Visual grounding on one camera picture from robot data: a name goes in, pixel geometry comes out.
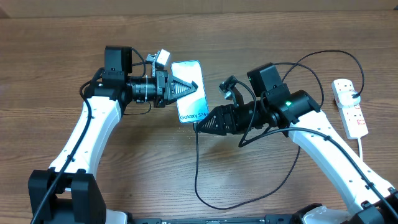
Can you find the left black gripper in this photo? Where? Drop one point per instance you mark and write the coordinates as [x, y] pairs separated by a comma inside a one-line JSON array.
[[161, 78]]

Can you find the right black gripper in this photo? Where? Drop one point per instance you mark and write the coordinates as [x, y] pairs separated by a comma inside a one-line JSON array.
[[217, 112]]

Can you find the Samsung Galaxy smartphone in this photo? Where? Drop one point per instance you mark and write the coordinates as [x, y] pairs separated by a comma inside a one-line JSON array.
[[193, 107]]

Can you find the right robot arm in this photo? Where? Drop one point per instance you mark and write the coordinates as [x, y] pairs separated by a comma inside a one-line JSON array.
[[368, 197]]

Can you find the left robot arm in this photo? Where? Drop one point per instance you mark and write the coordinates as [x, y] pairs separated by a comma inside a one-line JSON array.
[[67, 192]]

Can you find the white charger plug adapter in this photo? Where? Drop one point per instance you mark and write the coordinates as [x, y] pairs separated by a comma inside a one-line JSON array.
[[348, 98]]

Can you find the white power strip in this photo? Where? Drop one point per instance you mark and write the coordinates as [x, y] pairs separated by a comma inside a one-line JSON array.
[[352, 117]]

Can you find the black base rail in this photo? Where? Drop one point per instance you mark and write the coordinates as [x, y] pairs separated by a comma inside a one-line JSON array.
[[267, 219]]

